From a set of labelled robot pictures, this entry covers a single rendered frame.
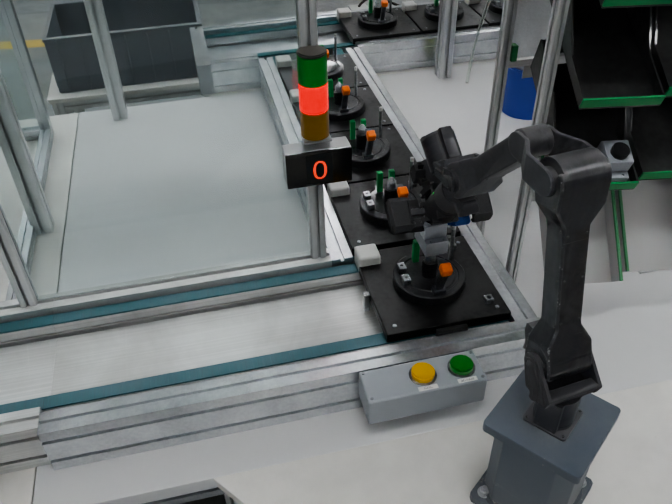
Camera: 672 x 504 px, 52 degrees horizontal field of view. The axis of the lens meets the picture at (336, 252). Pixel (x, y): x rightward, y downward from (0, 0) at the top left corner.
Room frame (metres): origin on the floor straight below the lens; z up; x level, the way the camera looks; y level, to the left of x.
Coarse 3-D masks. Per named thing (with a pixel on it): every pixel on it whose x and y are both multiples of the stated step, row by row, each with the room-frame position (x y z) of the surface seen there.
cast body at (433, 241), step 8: (424, 224) 0.98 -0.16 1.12; (440, 224) 0.98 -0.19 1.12; (416, 232) 1.01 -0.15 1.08; (424, 232) 0.98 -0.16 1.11; (432, 232) 0.98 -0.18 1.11; (440, 232) 0.98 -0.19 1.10; (424, 240) 0.98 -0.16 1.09; (432, 240) 0.97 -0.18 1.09; (440, 240) 0.97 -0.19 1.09; (424, 248) 0.97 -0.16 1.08; (432, 248) 0.97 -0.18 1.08; (440, 248) 0.97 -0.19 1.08
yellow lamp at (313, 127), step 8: (328, 112) 1.07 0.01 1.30; (304, 120) 1.05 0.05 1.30; (312, 120) 1.05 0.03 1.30; (320, 120) 1.05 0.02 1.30; (328, 120) 1.07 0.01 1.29; (304, 128) 1.05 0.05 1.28; (312, 128) 1.05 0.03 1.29; (320, 128) 1.05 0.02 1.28; (328, 128) 1.06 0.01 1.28; (304, 136) 1.06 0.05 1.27; (312, 136) 1.05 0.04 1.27; (320, 136) 1.05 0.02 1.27
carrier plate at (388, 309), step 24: (456, 240) 1.12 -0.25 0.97; (384, 264) 1.05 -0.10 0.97; (480, 264) 1.04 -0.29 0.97; (384, 288) 0.98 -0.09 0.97; (480, 288) 0.97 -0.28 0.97; (384, 312) 0.91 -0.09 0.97; (408, 312) 0.91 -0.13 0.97; (432, 312) 0.91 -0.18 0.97; (456, 312) 0.91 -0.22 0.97; (480, 312) 0.91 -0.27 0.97; (504, 312) 0.91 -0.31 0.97; (408, 336) 0.86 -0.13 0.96
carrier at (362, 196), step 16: (400, 176) 1.37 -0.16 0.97; (336, 192) 1.30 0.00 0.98; (352, 192) 1.31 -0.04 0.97; (368, 192) 1.26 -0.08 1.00; (384, 192) 1.25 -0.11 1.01; (416, 192) 1.28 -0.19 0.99; (336, 208) 1.25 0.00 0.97; (352, 208) 1.25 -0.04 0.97; (368, 208) 1.21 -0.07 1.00; (384, 208) 1.22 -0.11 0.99; (352, 224) 1.19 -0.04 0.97; (368, 224) 1.19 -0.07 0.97; (384, 224) 1.18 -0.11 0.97; (352, 240) 1.13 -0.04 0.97; (368, 240) 1.13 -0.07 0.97; (384, 240) 1.13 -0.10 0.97; (400, 240) 1.13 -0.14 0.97
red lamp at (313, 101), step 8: (304, 88) 1.05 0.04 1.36; (312, 88) 1.05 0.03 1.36; (320, 88) 1.05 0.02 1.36; (304, 96) 1.05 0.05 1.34; (312, 96) 1.05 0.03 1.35; (320, 96) 1.05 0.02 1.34; (304, 104) 1.05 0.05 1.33; (312, 104) 1.05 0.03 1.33; (320, 104) 1.05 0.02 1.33; (304, 112) 1.05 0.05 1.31; (312, 112) 1.05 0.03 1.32; (320, 112) 1.05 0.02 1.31
